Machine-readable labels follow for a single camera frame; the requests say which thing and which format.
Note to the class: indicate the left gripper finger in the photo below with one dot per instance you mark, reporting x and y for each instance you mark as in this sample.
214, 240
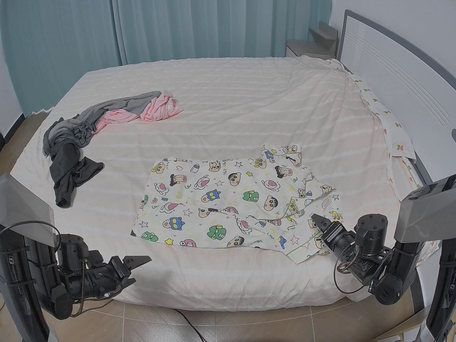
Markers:
129, 283
134, 262

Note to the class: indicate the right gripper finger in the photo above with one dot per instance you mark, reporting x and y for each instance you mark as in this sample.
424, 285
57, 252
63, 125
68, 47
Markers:
322, 222

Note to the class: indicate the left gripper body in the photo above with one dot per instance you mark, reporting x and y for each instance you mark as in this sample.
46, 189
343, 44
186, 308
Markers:
107, 280

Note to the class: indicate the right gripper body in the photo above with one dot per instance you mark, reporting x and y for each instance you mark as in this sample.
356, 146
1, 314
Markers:
338, 239

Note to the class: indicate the white printed pyjama top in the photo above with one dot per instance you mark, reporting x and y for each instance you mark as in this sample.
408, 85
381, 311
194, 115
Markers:
221, 198

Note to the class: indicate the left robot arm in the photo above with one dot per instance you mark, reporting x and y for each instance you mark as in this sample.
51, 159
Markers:
25, 208

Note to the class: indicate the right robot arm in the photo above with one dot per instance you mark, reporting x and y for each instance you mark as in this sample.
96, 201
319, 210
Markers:
424, 212

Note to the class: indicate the dark grey garment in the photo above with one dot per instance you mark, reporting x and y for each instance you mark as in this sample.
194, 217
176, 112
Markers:
66, 169

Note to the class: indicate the white printed pillow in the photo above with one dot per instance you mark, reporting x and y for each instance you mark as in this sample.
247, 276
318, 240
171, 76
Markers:
388, 119

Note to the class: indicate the bed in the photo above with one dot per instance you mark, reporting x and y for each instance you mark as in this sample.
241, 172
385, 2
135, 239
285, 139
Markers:
231, 102

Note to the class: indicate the pink garment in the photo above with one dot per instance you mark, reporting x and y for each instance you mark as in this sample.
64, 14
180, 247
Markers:
156, 110

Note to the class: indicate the grey bedside table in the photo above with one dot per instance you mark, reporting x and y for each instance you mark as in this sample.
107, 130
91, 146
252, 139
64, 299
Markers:
302, 48

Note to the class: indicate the blue-green curtain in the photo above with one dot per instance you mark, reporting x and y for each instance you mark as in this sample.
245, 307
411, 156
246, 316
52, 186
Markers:
221, 12
53, 30

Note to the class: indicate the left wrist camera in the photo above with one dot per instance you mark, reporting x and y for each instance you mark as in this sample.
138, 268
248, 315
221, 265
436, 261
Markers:
95, 258

